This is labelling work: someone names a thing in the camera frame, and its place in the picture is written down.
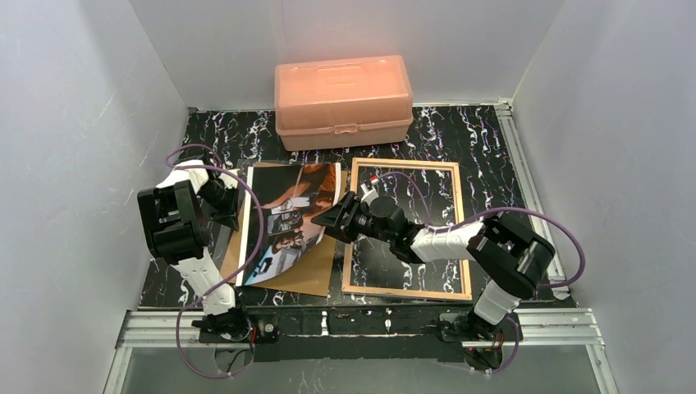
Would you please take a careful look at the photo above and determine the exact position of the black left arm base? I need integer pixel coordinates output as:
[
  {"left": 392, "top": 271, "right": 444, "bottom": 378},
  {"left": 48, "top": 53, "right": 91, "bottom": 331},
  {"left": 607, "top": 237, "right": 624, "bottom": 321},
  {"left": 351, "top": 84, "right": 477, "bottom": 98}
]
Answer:
[{"left": 191, "top": 308, "right": 280, "bottom": 344}]

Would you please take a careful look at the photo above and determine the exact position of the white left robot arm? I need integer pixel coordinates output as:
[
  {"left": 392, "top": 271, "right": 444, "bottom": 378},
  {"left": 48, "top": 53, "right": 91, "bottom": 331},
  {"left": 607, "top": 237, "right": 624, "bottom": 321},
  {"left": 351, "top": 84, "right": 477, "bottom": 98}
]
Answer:
[{"left": 137, "top": 158, "right": 239, "bottom": 316}]

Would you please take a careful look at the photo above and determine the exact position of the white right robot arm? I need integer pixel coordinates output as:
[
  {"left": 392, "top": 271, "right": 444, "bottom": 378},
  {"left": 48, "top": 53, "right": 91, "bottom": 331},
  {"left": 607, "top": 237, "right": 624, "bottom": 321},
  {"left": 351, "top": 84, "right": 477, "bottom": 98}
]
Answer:
[{"left": 311, "top": 192, "right": 556, "bottom": 329}]

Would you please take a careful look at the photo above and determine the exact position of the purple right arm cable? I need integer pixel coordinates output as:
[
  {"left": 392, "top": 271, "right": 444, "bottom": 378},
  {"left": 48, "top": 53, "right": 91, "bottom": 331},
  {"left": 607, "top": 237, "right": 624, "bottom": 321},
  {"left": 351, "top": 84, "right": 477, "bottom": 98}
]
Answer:
[{"left": 375, "top": 172, "right": 587, "bottom": 375}]

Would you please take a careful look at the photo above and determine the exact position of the printed photo with white border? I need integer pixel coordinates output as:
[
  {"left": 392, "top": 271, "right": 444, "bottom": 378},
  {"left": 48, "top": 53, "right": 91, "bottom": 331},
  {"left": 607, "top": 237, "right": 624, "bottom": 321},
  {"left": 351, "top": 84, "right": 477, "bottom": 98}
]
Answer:
[{"left": 235, "top": 163, "right": 343, "bottom": 286}]

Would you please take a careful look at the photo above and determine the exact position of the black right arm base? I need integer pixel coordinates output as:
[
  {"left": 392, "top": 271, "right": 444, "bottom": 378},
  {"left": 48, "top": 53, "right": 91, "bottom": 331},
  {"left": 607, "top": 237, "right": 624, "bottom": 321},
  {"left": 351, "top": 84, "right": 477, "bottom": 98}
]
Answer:
[{"left": 435, "top": 310, "right": 524, "bottom": 347}]

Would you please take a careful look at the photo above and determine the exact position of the aluminium right side rail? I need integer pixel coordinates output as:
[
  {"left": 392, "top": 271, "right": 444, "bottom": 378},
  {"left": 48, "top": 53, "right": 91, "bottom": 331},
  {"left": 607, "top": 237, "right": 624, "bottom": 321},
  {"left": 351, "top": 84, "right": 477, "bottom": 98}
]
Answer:
[{"left": 494, "top": 99, "right": 570, "bottom": 300}]

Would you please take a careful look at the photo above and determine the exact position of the clear acrylic sheet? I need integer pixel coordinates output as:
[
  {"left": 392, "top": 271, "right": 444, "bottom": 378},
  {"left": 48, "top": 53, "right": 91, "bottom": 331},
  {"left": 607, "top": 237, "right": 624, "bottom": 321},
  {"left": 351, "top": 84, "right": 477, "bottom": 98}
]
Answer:
[{"left": 211, "top": 167, "right": 248, "bottom": 277}]

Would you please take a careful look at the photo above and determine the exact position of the aluminium front rail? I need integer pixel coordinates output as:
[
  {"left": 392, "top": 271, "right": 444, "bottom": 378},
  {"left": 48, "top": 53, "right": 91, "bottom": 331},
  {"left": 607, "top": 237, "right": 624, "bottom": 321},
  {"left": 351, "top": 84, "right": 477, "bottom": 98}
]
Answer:
[{"left": 117, "top": 305, "right": 605, "bottom": 348}]

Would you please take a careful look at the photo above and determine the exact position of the translucent orange plastic box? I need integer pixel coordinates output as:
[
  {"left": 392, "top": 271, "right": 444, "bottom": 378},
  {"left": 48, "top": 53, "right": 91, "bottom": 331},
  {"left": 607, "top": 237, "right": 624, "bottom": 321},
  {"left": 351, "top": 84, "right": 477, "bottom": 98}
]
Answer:
[{"left": 274, "top": 55, "right": 414, "bottom": 151}]

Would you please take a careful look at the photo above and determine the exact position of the white wooden picture frame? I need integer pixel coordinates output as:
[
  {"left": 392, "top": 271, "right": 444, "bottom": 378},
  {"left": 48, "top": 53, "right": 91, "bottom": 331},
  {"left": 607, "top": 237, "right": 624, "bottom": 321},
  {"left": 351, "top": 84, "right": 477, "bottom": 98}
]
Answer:
[{"left": 341, "top": 158, "right": 473, "bottom": 301}]

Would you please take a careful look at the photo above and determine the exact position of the aluminium rail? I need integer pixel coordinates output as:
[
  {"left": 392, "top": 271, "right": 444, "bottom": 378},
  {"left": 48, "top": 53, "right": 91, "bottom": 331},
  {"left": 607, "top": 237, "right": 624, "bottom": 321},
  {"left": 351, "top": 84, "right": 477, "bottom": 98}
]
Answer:
[
  {"left": 494, "top": 99, "right": 570, "bottom": 300},
  {"left": 117, "top": 305, "right": 605, "bottom": 348}
]

